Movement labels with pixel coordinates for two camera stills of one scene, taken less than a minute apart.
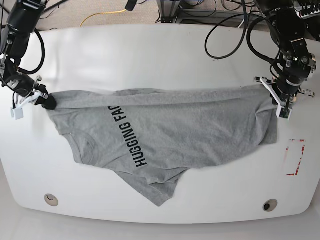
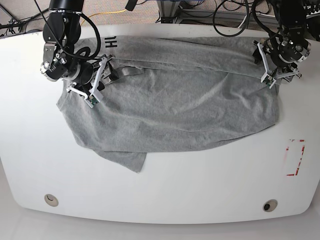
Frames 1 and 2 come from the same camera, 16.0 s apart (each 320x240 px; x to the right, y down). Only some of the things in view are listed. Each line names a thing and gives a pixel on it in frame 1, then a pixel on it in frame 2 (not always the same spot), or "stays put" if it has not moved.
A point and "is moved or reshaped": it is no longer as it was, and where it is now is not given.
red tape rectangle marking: (303, 147) stays put
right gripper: (285, 88) -> (282, 72)
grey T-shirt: (148, 137) is moved or reshaped
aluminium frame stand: (168, 10) stays put
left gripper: (26, 86) -> (91, 89)
